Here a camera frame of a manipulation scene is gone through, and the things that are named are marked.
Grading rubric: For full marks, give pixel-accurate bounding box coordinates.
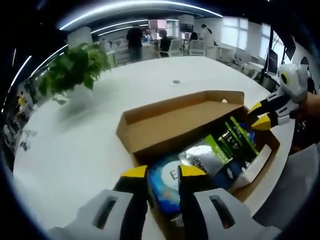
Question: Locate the potted green plant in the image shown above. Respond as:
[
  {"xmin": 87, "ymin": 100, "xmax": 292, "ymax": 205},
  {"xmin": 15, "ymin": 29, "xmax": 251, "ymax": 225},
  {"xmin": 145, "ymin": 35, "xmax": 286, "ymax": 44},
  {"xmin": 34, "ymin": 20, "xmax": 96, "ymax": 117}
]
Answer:
[{"xmin": 38, "ymin": 42, "xmax": 112, "ymax": 106}]

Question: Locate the long curved ceiling light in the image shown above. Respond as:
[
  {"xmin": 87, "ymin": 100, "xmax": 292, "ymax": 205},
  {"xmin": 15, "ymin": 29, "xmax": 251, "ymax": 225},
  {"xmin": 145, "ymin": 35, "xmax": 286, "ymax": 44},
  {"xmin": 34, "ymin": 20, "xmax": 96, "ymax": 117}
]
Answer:
[{"xmin": 58, "ymin": 0, "xmax": 224, "ymax": 31}]

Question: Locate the silver foil packet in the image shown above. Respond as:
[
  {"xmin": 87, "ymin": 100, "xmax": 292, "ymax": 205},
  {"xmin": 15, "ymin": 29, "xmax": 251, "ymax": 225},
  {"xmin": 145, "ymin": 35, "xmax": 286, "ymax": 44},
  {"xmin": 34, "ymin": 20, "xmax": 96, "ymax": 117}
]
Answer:
[{"xmin": 178, "ymin": 144, "xmax": 226, "ymax": 176}]

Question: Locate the person's right hand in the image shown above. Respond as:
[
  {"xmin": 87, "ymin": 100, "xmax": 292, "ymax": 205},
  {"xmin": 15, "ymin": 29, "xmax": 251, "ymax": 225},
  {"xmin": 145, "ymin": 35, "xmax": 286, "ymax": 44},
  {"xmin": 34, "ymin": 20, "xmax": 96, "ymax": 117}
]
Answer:
[{"xmin": 290, "ymin": 98, "xmax": 313, "ymax": 124}]

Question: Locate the black monitor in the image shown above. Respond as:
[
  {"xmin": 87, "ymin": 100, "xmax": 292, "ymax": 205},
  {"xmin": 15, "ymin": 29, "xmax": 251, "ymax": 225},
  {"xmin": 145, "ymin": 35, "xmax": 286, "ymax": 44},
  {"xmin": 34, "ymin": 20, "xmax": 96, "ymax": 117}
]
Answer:
[{"xmin": 179, "ymin": 22, "xmax": 193, "ymax": 33}]

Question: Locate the desk computer monitor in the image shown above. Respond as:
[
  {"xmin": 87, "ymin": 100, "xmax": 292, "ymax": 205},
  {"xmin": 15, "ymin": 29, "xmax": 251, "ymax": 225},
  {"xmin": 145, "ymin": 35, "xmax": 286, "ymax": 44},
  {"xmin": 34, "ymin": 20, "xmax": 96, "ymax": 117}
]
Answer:
[{"xmin": 266, "ymin": 48, "xmax": 279, "ymax": 75}]

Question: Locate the brown cardboard shoe box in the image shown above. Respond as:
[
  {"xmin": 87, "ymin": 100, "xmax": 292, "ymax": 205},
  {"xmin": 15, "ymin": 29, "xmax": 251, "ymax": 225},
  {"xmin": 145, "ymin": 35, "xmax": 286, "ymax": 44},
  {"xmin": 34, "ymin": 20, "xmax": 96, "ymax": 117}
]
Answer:
[{"xmin": 116, "ymin": 90, "xmax": 281, "ymax": 240}]

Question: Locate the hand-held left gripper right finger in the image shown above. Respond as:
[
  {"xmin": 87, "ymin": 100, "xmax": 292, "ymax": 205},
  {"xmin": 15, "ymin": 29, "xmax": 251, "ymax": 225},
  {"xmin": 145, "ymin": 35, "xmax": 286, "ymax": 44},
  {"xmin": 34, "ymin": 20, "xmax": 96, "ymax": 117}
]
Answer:
[{"xmin": 176, "ymin": 164, "xmax": 256, "ymax": 240}]

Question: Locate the small white black gadget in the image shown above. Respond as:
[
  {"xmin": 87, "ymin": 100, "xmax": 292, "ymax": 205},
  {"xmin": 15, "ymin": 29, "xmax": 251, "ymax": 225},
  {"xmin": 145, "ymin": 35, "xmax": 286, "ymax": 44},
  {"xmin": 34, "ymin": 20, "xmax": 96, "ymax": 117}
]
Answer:
[{"xmin": 21, "ymin": 129, "xmax": 38, "ymax": 152}]

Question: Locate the white office chair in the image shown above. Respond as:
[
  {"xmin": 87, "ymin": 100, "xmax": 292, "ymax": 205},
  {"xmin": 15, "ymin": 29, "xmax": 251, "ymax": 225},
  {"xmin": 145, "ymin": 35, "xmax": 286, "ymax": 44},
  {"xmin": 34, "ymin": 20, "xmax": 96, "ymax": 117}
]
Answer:
[
  {"xmin": 159, "ymin": 39, "xmax": 183, "ymax": 58},
  {"xmin": 189, "ymin": 39, "xmax": 207, "ymax": 56}
]

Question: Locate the small white blue carton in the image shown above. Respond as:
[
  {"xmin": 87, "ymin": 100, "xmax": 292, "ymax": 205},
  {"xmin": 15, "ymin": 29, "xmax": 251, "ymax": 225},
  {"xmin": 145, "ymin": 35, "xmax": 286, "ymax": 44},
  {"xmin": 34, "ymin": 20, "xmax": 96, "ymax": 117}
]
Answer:
[{"xmin": 231, "ymin": 145, "xmax": 273, "ymax": 191}]

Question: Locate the pink lit screen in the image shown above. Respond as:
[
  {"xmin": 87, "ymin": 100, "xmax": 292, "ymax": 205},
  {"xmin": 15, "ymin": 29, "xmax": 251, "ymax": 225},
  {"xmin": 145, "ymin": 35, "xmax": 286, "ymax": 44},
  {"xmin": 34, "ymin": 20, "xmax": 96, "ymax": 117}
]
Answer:
[{"xmin": 148, "ymin": 19, "xmax": 167, "ymax": 30}]

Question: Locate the blue wet wipes soft packet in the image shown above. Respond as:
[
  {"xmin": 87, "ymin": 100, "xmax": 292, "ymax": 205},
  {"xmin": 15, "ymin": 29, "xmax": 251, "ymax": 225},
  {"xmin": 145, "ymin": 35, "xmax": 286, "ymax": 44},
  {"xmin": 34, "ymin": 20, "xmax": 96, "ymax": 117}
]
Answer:
[{"xmin": 146, "ymin": 159, "xmax": 182, "ymax": 213}]

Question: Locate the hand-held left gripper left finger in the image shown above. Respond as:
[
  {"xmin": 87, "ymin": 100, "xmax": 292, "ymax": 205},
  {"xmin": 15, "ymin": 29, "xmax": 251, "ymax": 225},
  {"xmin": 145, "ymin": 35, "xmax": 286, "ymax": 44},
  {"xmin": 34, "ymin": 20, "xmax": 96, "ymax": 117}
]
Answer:
[{"xmin": 48, "ymin": 164, "xmax": 151, "ymax": 240}]

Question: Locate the green black foil packet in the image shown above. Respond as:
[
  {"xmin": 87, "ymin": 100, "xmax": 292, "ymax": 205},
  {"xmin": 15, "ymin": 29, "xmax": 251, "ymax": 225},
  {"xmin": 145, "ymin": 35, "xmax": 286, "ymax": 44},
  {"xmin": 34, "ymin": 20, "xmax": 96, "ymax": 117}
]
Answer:
[{"xmin": 203, "ymin": 115, "xmax": 260, "ymax": 163}]

